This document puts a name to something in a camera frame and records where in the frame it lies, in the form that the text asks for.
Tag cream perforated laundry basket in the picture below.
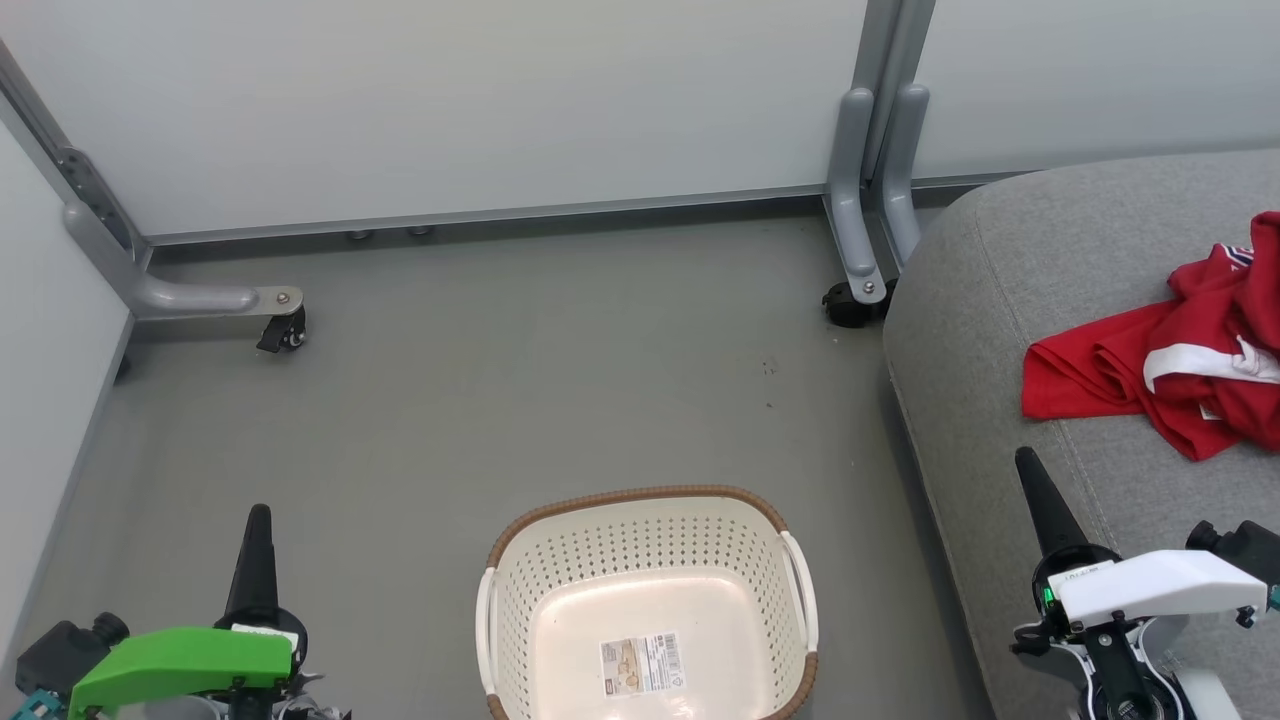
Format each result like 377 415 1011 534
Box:
476 485 820 720

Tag small black caster wheel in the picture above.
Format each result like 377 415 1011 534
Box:
256 305 308 354

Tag grey partition bottom rail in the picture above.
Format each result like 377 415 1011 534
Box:
148 183 833 248

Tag red jersey with white panels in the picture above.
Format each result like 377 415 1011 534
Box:
1022 298 1280 462

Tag grey curved partition foot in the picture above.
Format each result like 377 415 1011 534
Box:
880 84 932 267
824 88 892 306

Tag paper label sticker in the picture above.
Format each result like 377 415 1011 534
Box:
599 632 687 697

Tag grey long partition foot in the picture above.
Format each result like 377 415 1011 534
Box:
63 198 305 322

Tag left gripper bright green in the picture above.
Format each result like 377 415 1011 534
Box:
68 504 309 716

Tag large black caster wheel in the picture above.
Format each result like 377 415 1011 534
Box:
822 279 898 329

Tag red garment with white lettering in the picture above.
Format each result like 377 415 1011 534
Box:
1170 211 1280 336

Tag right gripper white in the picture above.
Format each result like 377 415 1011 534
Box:
1032 545 1270 629

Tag grey metal partition post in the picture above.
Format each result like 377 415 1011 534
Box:
855 0 937 183

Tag grey fabric sofa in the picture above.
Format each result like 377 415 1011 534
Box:
883 150 1280 720

